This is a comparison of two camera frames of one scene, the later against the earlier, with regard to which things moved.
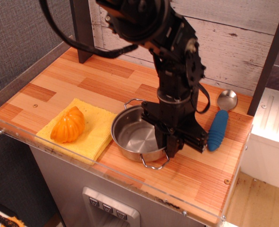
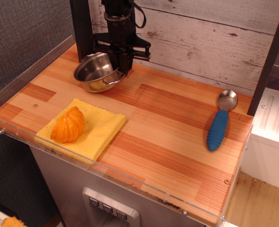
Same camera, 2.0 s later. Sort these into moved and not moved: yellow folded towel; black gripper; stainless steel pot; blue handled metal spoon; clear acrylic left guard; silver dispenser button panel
Moved: black gripper; stainless steel pot
Not moved: blue handled metal spoon; yellow folded towel; silver dispenser button panel; clear acrylic left guard
